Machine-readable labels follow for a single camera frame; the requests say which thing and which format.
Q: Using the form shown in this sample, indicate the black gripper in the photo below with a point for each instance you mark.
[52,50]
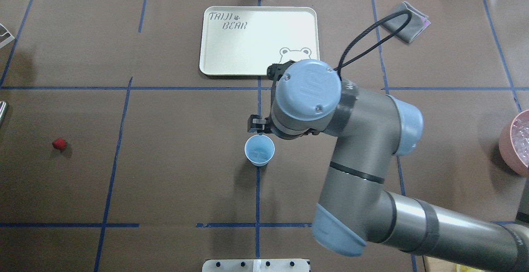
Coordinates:
[257,124]

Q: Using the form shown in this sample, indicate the clear ice cube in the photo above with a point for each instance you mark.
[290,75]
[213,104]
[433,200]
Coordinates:
[259,155]

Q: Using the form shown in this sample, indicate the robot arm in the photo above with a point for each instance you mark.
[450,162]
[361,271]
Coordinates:
[310,97]

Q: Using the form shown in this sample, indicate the light blue cup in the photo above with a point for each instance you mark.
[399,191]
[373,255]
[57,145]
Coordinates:
[259,141]

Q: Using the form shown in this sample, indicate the metal cup rack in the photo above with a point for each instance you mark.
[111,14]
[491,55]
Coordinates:
[6,37]

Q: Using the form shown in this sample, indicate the clear ice cubes pile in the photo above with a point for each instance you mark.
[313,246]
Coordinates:
[520,138]

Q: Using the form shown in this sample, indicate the cream bear tray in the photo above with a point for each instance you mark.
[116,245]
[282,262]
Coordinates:
[245,40]

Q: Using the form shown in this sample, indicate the red strawberry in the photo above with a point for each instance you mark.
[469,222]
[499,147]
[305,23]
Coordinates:
[60,144]

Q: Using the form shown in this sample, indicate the pink bowl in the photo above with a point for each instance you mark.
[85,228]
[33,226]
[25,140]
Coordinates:
[507,151]

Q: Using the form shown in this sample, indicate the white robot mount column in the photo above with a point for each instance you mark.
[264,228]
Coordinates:
[257,265]

